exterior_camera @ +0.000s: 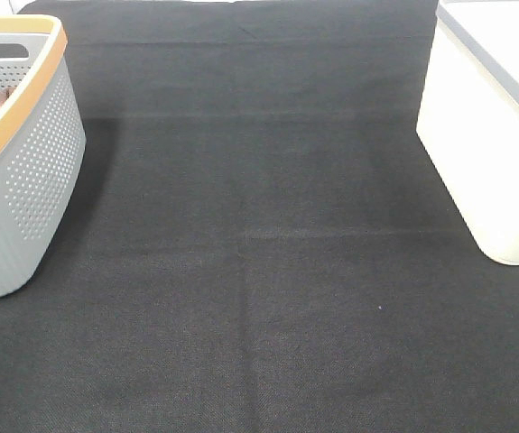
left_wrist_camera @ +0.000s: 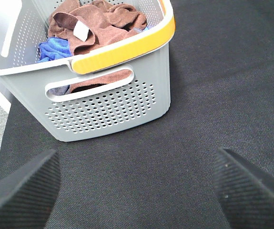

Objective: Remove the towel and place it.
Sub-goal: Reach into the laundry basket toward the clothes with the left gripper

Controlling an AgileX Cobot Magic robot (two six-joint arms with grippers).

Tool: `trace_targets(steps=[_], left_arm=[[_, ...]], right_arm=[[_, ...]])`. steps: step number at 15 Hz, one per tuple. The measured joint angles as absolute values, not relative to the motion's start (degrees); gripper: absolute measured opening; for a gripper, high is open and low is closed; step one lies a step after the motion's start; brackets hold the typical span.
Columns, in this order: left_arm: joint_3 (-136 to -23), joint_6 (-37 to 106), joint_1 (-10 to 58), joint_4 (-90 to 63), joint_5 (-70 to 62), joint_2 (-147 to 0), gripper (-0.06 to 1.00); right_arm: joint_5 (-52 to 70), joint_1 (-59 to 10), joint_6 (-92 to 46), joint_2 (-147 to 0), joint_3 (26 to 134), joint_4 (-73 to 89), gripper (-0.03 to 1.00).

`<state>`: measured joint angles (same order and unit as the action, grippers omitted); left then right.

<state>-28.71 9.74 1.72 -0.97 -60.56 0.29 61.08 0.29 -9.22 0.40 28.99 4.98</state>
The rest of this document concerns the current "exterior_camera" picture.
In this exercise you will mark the black fabric table mat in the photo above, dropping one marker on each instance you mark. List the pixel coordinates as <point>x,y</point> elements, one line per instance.
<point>257,241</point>

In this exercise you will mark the grey perforated laundry basket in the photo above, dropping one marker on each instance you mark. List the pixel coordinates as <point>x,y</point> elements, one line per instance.
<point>42,143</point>

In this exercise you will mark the white plastic storage bin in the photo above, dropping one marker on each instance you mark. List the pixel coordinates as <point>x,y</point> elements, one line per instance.
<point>468,121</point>

